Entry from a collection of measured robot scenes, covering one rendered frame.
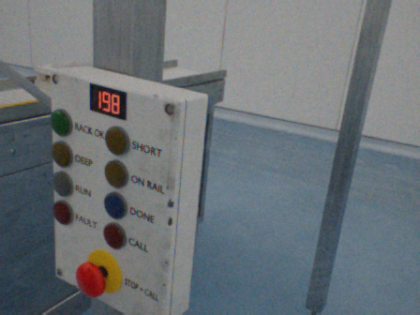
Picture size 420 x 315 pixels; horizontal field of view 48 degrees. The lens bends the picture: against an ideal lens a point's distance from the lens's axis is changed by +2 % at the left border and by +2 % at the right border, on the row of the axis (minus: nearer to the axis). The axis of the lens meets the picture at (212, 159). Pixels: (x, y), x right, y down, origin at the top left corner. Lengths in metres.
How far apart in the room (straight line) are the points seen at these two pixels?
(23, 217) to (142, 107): 1.09
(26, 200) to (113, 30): 1.00
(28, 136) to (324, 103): 3.27
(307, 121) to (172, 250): 3.90
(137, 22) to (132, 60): 0.04
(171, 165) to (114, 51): 0.17
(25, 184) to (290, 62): 3.20
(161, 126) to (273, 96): 3.96
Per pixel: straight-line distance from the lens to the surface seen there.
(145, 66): 0.55
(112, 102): 0.47
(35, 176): 1.47
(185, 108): 0.43
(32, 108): 1.33
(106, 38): 0.55
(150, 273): 0.50
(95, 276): 0.52
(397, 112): 4.21
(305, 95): 4.30
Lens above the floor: 1.18
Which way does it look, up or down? 20 degrees down
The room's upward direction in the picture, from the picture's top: 6 degrees clockwise
